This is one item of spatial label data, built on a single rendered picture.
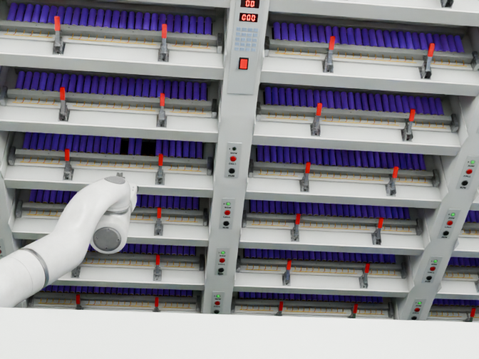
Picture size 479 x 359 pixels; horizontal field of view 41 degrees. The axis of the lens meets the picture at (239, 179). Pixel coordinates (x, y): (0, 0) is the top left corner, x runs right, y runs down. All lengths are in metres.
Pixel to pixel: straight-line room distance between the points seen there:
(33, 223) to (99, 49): 0.64
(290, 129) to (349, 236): 0.47
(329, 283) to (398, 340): 1.72
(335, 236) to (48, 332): 1.67
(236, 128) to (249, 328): 1.31
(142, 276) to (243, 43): 0.90
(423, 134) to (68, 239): 1.07
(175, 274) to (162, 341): 1.69
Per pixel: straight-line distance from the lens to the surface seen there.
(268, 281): 2.21
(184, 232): 2.06
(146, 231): 2.06
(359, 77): 1.77
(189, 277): 2.19
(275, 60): 1.75
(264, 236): 2.07
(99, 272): 2.21
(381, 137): 1.90
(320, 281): 2.25
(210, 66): 1.71
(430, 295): 2.36
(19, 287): 1.27
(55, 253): 1.33
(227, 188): 1.92
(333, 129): 1.87
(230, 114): 1.77
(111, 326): 0.52
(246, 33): 1.66
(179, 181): 1.93
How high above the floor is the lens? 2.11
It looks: 36 degrees down
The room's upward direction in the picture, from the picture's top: 7 degrees clockwise
